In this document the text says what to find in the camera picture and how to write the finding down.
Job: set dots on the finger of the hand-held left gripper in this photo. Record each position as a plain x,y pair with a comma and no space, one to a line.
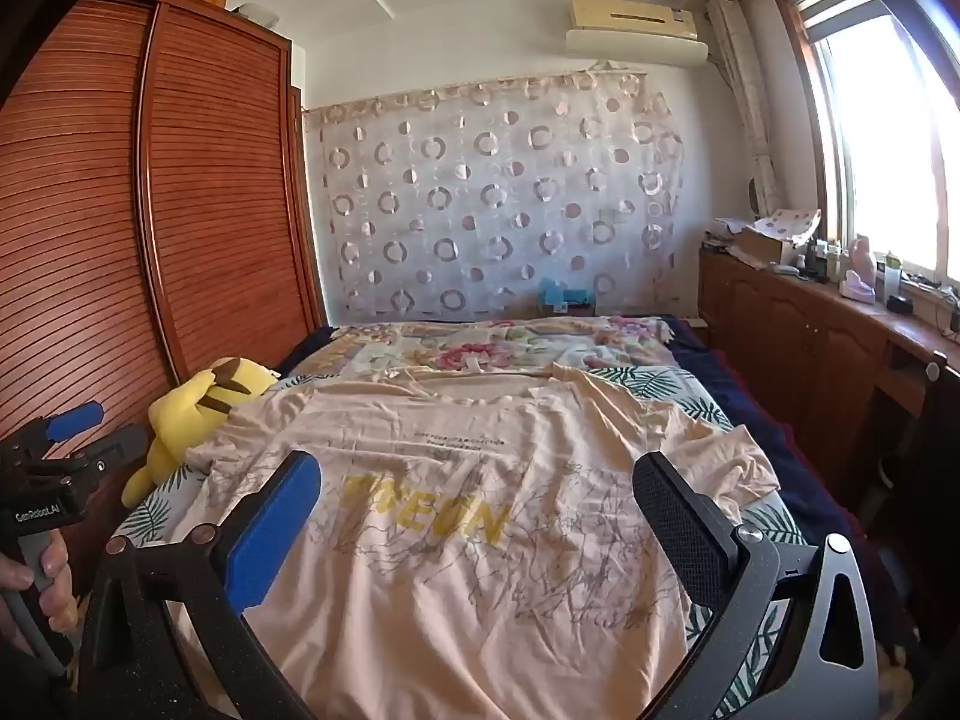
73,420
112,454

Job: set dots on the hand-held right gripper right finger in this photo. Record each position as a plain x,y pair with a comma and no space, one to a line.
675,532

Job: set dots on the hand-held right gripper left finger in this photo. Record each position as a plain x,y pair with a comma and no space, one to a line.
277,532

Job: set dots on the beige printed t-shirt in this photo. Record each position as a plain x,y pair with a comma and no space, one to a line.
450,577

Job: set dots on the person's left hand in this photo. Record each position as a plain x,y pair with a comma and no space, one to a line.
56,600

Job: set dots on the yellow plush toy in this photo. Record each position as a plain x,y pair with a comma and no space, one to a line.
176,420

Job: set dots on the leaf print bed sheet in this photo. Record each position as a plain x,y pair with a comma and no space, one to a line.
161,514

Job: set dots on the wooden sideboard cabinet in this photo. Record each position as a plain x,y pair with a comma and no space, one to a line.
787,330

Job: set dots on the wooden slatted wardrobe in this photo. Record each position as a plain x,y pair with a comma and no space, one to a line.
187,202

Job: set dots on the blue plush toy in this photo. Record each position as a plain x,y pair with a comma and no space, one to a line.
562,294

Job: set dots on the floral blanket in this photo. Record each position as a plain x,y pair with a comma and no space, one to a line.
480,352

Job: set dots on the black chair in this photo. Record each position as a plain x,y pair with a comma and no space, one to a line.
937,427

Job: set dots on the cardboard box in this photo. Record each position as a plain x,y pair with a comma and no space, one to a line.
757,246

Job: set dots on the pink tissue pack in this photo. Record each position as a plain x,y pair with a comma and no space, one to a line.
857,291

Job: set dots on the small black box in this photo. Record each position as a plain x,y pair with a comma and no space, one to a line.
898,305

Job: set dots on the dotted pink paper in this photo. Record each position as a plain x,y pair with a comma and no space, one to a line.
787,225

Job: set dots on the pink figurine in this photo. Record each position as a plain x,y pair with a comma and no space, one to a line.
862,259

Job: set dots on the white bottle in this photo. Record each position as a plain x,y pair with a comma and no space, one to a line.
892,277

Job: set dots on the circle pattern sheer curtain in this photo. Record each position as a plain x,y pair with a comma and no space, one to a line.
487,202

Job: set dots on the white box on wardrobe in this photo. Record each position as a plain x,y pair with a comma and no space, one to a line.
255,13

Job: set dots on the floral window curtain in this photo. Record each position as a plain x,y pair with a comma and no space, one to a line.
742,90

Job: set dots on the wall air conditioner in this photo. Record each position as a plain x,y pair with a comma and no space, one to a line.
630,15

